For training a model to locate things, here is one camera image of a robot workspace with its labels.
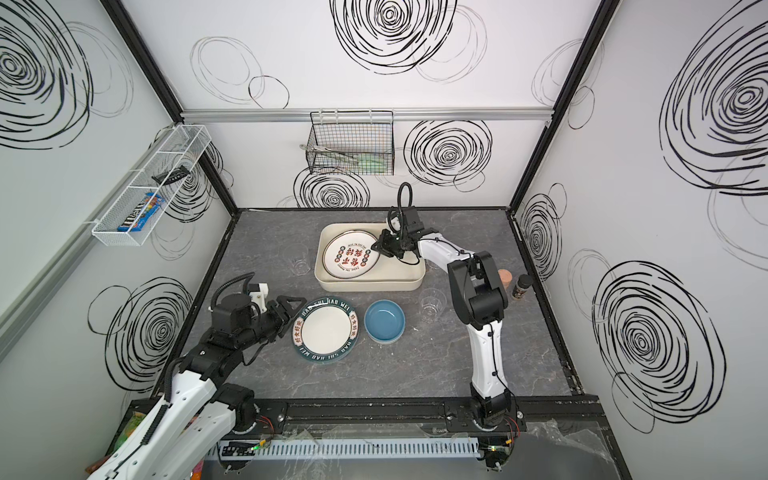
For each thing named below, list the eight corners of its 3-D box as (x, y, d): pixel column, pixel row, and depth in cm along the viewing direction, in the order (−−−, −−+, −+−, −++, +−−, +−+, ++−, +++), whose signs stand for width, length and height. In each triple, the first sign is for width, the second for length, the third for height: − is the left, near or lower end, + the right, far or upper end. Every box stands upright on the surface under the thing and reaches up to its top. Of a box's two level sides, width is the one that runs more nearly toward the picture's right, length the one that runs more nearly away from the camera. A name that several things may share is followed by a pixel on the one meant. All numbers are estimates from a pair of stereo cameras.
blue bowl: (384, 355, 86) (383, 341, 77) (362, 329, 91) (360, 313, 82) (409, 334, 90) (411, 319, 81) (387, 310, 95) (387, 293, 86)
